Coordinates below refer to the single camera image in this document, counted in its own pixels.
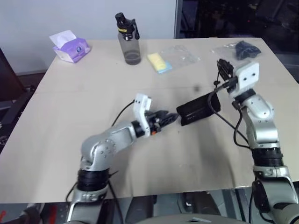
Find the grey sports water bottle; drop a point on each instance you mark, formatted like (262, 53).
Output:
(130, 44)

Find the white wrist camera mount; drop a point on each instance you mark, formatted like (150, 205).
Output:
(247, 74)
(140, 109)

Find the yellow and blue sponge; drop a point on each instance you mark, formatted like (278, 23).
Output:
(160, 62)

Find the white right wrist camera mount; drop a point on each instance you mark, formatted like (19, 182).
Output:
(247, 74)

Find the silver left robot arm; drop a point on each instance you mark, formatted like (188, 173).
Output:
(105, 142)

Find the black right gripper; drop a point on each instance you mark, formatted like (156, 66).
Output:
(230, 72)

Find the black metal frame furniture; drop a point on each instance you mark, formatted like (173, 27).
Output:
(10, 88)

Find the dark rounded shape with red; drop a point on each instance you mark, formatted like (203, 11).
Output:
(30, 213)

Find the clear bag with black item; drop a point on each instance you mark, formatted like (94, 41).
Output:
(245, 50)

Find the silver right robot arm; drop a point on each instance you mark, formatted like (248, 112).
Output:
(264, 130)

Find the grey robot torso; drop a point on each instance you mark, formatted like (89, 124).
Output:
(187, 219)

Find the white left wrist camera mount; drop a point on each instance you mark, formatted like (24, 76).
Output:
(140, 109)

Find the purple tissue pack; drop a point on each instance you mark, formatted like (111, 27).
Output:
(72, 49)

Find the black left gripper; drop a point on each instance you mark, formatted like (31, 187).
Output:
(154, 121)

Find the empty clear plastic bag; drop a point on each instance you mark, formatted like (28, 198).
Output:
(181, 54)

